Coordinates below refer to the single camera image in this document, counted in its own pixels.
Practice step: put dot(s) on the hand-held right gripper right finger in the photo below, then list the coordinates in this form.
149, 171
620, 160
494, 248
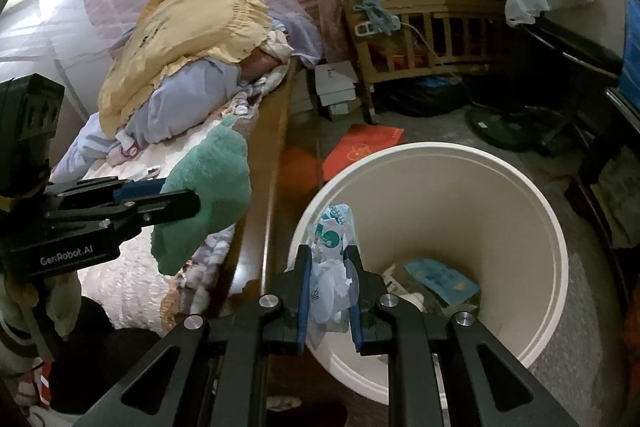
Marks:
354, 307

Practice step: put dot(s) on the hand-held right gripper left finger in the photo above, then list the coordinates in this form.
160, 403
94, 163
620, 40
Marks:
303, 302

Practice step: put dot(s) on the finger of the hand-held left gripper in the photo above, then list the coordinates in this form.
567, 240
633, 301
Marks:
165, 207
140, 189

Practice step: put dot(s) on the grey-white plastic wrapper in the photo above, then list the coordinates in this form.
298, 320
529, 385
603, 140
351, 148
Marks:
400, 282

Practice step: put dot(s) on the green plush cloth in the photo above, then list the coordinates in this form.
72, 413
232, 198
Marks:
215, 172

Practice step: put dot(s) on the white wrapper with teal print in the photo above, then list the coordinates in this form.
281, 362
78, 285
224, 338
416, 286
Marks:
330, 237

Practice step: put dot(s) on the blue snack packet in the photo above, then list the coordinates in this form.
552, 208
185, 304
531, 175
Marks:
440, 279

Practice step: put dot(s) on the cream round bin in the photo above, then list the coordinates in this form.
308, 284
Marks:
450, 207

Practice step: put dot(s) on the white bottle with pink label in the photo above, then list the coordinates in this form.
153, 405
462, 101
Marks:
127, 147

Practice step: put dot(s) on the pale pink textured bedspread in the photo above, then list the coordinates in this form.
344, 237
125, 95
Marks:
130, 277

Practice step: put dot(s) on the red flat box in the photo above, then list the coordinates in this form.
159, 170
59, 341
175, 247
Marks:
360, 152

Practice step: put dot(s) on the yellow blanket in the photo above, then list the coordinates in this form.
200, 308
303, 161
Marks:
190, 27

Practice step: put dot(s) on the white cardboard box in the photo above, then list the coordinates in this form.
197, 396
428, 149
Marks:
335, 77
340, 107

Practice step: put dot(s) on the black plastic bag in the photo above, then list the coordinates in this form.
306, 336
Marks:
425, 99

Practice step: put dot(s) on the dark floor fan base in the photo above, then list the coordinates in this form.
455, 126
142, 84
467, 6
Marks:
500, 127

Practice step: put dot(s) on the teal cloth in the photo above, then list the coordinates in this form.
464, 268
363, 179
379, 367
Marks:
375, 14

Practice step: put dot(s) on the wooden crib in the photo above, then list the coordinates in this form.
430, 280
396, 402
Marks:
430, 4

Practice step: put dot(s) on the blue plastic box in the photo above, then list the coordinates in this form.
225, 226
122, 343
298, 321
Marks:
631, 47

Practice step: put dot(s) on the wooden bed frame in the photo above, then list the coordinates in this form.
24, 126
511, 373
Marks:
260, 182

